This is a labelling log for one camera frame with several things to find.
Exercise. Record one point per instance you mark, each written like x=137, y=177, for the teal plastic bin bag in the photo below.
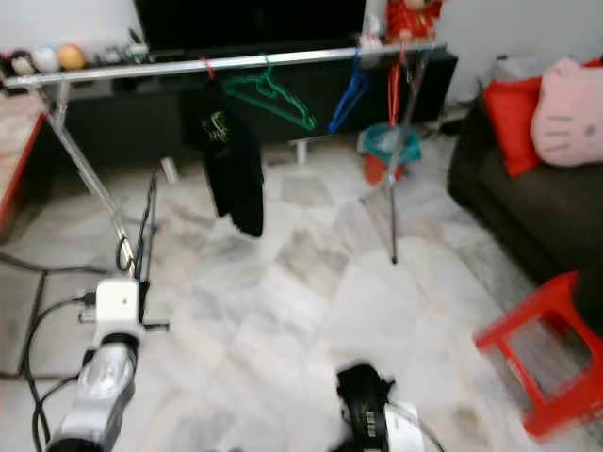
x=391, y=141

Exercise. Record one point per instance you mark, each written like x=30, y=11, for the pink plastic hanger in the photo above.
x=207, y=68

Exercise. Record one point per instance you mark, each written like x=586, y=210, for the black mouse plush ball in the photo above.
x=23, y=63

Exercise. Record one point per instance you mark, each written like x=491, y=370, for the red festive doll ornament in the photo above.
x=413, y=17

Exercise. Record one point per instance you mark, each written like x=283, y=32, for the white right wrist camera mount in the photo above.
x=405, y=435

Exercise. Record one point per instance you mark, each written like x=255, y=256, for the red square pillow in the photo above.
x=511, y=122

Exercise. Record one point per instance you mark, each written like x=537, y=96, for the blue plastic hanger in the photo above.
x=349, y=94

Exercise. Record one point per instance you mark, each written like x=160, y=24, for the red plastic hanger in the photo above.
x=394, y=89

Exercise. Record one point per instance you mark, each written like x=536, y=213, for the red plastic stool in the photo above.
x=528, y=325

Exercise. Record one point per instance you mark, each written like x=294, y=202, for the black garment with neon logo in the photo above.
x=363, y=410

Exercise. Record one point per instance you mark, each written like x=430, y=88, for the red plastic bucket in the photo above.
x=377, y=169

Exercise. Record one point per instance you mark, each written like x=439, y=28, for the black plastic hanger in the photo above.
x=149, y=226

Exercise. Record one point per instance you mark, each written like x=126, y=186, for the pink cat face pillow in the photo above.
x=570, y=118

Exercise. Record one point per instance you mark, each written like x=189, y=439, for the white and blue plush ball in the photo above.
x=45, y=59

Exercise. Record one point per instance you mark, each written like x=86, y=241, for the green plastic hanger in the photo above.
x=266, y=81

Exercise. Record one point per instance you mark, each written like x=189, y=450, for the dark grey fabric sofa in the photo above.
x=528, y=217

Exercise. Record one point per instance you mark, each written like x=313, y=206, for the black trousers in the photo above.
x=231, y=160

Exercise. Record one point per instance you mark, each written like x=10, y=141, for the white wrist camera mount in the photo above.
x=121, y=301
x=405, y=435

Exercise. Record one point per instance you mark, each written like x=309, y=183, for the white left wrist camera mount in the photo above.
x=121, y=301

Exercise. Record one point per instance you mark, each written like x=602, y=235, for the yellow and red plush ball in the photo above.
x=71, y=56

